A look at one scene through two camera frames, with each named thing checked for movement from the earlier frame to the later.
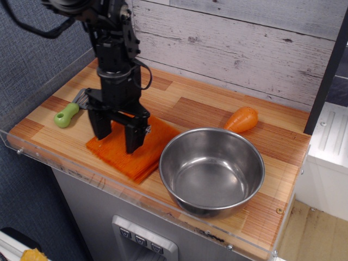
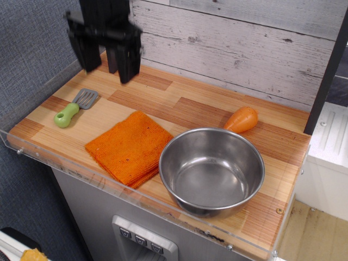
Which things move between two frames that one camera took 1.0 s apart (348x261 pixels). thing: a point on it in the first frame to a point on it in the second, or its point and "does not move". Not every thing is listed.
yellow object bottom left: (33, 255) does not move
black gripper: (119, 97) to (99, 25)
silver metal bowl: (212, 173) does not move
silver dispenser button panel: (135, 243) does not move
